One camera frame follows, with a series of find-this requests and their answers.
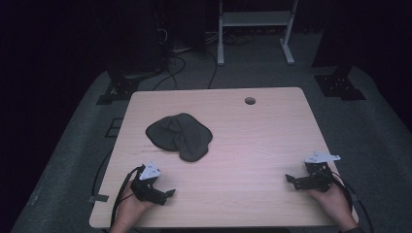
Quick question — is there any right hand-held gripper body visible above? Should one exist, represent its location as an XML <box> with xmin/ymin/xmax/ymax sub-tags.
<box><xmin>302</xmin><ymin>150</ymin><xmax>342</xmax><ymax>193</ymax></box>

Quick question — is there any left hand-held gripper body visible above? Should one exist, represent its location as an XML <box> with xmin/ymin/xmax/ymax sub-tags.
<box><xmin>130</xmin><ymin>161</ymin><xmax>163</xmax><ymax>204</ymax></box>

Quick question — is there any dark grey and yellow towel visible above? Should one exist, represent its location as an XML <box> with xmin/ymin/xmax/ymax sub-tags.
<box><xmin>145</xmin><ymin>112</ymin><xmax>214</xmax><ymax>163</ymax></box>

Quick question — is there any person's left hand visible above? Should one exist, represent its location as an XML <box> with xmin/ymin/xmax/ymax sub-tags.
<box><xmin>120</xmin><ymin>181</ymin><xmax>155</xmax><ymax>219</ymax></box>

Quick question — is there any person's right hand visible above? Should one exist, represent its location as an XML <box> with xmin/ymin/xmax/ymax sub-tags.
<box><xmin>307</xmin><ymin>185</ymin><xmax>354</xmax><ymax>224</ymax></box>

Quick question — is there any grey tape strip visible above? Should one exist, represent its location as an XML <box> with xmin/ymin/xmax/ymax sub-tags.
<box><xmin>88</xmin><ymin>193</ymin><xmax>110</xmax><ymax>204</ymax></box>

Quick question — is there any black stand base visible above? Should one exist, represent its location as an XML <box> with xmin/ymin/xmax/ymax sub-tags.
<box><xmin>314</xmin><ymin>64</ymin><xmax>367</xmax><ymax>102</ymax></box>
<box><xmin>95</xmin><ymin>71</ymin><xmax>144</xmax><ymax>106</ymax></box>

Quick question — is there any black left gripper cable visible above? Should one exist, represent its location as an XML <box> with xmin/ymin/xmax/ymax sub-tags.
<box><xmin>110</xmin><ymin>165</ymin><xmax>146</xmax><ymax>229</ymax></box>

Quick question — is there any black cable beside table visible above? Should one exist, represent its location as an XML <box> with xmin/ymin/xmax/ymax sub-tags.
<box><xmin>91</xmin><ymin>149</ymin><xmax>114</xmax><ymax>198</ymax></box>

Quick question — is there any black floor outlet frame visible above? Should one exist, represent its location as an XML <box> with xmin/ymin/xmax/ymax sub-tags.
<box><xmin>104</xmin><ymin>117</ymin><xmax>124</xmax><ymax>139</ymax></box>

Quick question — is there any black floor cable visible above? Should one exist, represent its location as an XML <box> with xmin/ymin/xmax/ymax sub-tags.
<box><xmin>152</xmin><ymin>54</ymin><xmax>188</xmax><ymax>92</ymax></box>
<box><xmin>206</xmin><ymin>50</ymin><xmax>219</xmax><ymax>90</ymax></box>

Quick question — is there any white metal stand frame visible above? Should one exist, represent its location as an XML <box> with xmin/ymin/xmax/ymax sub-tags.
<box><xmin>217</xmin><ymin>0</ymin><xmax>299</xmax><ymax>67</ymax></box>

